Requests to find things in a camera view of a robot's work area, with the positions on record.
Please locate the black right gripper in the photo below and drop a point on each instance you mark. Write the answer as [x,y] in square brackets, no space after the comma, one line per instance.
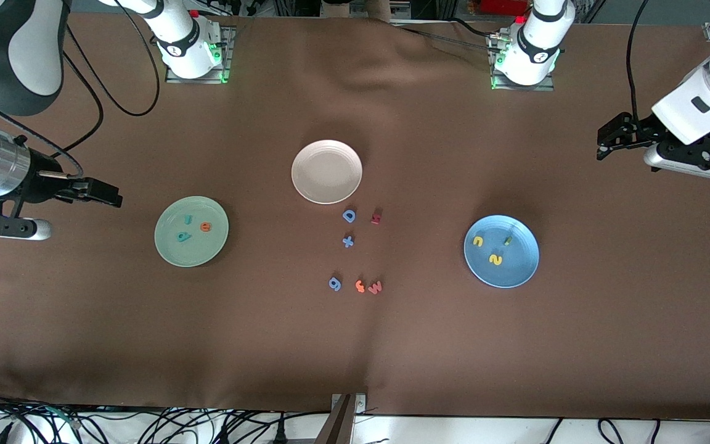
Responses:
[43,180]

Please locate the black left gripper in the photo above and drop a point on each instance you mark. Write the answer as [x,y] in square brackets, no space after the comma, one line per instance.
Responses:
[640,131]

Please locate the teal letter p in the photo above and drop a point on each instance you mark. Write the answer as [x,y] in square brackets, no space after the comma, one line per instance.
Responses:
[180,238]

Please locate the yellow letter s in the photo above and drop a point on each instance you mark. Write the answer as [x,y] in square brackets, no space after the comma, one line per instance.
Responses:
[496,259]

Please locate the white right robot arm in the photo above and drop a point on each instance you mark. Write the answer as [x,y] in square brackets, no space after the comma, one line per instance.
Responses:
[34,55]

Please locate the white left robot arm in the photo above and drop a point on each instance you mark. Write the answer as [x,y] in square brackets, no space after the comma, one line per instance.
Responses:
[706,105]

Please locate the green round plate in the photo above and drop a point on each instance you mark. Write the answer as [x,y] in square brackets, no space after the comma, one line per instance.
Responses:
[191,253]

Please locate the blue round plate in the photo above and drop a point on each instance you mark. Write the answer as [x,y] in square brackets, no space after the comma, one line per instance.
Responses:
[515,271]

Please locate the red box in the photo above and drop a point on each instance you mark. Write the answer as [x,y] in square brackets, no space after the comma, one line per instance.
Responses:
[503,6]

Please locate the white round plate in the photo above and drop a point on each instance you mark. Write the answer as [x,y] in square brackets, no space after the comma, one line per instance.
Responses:
[326,172]

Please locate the blue letter D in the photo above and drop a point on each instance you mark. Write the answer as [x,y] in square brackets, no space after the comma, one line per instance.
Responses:
[344,215]

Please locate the blue letter g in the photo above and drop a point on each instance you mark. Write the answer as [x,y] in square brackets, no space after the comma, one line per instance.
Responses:
[334,287]

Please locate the dark red letter h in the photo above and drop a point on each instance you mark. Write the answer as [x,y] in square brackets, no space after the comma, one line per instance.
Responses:
[376,218]

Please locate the dark red letter w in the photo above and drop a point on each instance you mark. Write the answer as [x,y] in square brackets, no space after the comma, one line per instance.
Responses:
[375,288]

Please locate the black power plug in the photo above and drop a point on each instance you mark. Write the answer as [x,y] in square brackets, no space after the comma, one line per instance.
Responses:
[279,435]

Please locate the brown table cloth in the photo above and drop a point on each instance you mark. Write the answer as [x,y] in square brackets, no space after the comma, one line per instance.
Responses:
[392,345]

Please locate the grey left arm base plate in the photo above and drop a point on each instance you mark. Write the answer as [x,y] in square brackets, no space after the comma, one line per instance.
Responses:
[545,87]

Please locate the black left camera bracket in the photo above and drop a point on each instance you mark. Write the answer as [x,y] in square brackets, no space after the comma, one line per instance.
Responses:
[709,157]

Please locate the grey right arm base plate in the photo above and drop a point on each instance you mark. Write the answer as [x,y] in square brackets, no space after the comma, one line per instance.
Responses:
[176,79]

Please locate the dark brown post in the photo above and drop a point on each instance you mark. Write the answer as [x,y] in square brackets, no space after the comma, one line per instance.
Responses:
[336,425]

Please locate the grey metal bracket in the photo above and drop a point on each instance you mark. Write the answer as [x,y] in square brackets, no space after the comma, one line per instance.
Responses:
[361,402]

